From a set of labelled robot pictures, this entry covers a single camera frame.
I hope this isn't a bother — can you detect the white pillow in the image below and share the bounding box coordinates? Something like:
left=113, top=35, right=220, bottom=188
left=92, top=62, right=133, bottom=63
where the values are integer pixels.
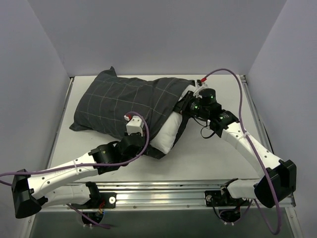
left=145, top=79, right=197, bottom=159

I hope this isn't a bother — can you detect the dark grey checked pillowcase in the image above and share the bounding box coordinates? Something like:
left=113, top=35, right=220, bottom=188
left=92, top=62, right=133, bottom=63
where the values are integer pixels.
left=69, top=65, right=196, bottom=161

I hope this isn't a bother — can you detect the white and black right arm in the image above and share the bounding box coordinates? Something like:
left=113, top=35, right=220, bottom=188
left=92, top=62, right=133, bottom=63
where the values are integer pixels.
left=174, top=88, right=297, bottom=208

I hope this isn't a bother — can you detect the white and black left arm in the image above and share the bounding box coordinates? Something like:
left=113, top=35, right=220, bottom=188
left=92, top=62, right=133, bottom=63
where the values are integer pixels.
left=11, top=133, right=149, bottom=219

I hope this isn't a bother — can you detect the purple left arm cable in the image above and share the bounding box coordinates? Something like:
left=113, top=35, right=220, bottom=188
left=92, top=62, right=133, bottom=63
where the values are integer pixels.
left=0, top=112, right=151, bottom=228

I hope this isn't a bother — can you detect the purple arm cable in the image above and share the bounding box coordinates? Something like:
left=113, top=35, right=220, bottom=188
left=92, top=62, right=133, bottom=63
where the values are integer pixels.
left=0, top=112, right=151, bottom=228
left=200, top=68, right=283, bottom=235

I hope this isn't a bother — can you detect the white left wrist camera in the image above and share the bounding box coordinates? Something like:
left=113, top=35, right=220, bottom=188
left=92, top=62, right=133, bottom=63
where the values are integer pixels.
left=124, top=112, right=144, bottom=136

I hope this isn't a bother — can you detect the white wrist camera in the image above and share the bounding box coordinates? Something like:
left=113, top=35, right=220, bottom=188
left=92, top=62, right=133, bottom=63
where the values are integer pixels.
left=193, top=77, right=208, bottom=98
left=124, top=112, right=144, bottom=136

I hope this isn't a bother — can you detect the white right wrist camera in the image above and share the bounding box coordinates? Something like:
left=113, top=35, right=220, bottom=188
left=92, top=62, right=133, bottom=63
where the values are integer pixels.
left=193, top=77, right=208, bottom=98

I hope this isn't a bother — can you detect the aluminium front frame rail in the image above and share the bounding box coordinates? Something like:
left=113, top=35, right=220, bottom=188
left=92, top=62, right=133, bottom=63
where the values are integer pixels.
left=27, top=180, right=297, bottom=212

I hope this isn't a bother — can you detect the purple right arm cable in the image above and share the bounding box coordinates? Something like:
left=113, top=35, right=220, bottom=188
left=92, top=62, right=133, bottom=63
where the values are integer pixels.
left=200, top=68, right=283, bottom=235

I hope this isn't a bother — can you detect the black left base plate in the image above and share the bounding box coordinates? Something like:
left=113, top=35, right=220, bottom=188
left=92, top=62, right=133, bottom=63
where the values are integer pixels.
left=71, top=192, right=117, bottom=209

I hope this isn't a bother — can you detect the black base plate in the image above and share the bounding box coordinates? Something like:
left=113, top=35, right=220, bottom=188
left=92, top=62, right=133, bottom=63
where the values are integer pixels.
left=71, top=192, right=117, bottom=209
left=204, top=190, right=244, bottom=207

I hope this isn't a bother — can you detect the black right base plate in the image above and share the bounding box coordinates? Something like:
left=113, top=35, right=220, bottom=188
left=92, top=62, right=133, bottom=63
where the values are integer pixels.
left=204, top=190, right=244, bottom=207

